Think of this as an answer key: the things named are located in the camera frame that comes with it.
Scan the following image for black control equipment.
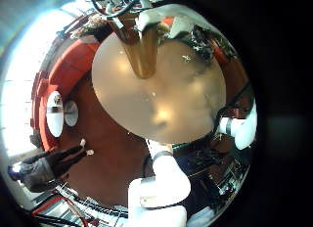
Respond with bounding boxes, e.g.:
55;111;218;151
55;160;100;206
181;144;251;205

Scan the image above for orange curved sofa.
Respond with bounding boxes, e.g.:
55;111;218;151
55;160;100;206
29;37;101;153

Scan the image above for small white round table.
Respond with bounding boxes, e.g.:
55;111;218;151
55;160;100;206
64;100;79;128

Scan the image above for large white oval table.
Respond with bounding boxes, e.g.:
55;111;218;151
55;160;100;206
45;90;66;139

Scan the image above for person in dark clothes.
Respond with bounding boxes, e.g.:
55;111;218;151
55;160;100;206
8;138;96;193

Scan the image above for black cable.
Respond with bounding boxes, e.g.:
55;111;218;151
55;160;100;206
87;0;145;21

